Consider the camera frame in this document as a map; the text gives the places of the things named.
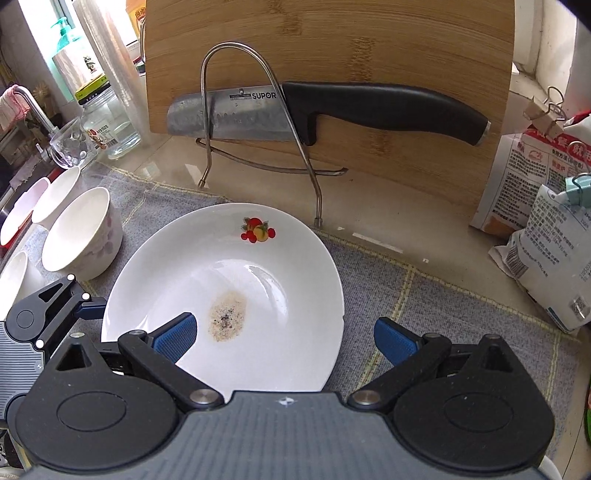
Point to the white blue plastic bag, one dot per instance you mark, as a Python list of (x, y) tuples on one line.
[(545, 258)]

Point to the orange white plastic bag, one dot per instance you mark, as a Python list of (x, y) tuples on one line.
[(512, 175)]

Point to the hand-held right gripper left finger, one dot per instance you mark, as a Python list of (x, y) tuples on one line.
[(178, 334)]

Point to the green dish soap bottle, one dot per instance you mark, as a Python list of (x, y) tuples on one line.
[(60, 41)]

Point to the wooden cutting board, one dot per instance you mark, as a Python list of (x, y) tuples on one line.
[(369, 46)]

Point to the glass jar green lid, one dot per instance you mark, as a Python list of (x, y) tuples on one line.
[(111, 129)]

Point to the short plastic bag roll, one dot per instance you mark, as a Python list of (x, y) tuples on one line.
[(69, 69)]

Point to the light blue bag clip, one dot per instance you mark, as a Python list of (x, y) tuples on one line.
[(577, 189)]

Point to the orange liquid plastic jug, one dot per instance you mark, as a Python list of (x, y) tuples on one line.
[(136, 18)]

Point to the grey teal checked towel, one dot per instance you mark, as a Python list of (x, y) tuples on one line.
[(415, 286)]

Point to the tall clear cling film roll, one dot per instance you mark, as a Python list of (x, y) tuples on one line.
[(106, 37)]

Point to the white plate with stain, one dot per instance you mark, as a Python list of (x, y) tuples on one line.
[(277, 277)]

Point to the silver binder clip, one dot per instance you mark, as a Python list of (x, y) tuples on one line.
[(551, 123), (539, 110)]

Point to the pink cloth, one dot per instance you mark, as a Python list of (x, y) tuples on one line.
[(9, 108)]

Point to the clear glass mug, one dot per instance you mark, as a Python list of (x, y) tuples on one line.
[(76, 143)]

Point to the white strainer basket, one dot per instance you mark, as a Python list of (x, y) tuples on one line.
[(18, 212)]

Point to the small potted plant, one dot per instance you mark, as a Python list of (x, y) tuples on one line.
[(91, 69)]

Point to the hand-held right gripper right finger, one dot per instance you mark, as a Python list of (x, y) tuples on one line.
[(395, 341)]

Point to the white bowl pink flowers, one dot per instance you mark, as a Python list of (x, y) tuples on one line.
[(78, 230), (18, 281), (57, 189)]

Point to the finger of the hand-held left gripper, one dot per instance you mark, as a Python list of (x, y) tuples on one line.
[(94, 309)]

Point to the metal faucet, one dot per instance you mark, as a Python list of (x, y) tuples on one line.
[(39, 113)]

